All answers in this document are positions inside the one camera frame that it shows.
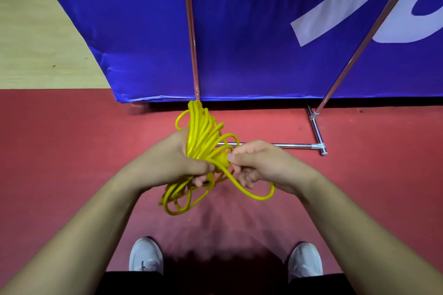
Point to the person's right hand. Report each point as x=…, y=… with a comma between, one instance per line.
x=268, y=163

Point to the person's right forearm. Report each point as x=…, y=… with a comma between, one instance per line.
x=367, y=239

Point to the metal banner stand frame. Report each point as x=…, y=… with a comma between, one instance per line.
x=313, y=125

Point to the person's right thumb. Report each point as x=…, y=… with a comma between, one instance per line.
x=242, y=157

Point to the person's left forearm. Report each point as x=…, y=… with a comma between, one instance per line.
x=79, y=232

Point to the person's left thumb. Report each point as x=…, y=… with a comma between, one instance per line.
x=200, y=166

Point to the black shorts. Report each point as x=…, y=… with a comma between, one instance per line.
x=221, y=283

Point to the white left shoe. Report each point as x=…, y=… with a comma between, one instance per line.
x=146, y=255

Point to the white right shoe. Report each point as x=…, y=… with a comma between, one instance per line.
x=304, y=261

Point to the blue banner with white print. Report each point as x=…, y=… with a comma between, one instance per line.
x=263, y=28

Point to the person's left hand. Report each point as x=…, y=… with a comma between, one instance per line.
x=166, y=161

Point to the white shoe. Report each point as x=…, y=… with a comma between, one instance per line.
x=146, y=255
x=304, y=261

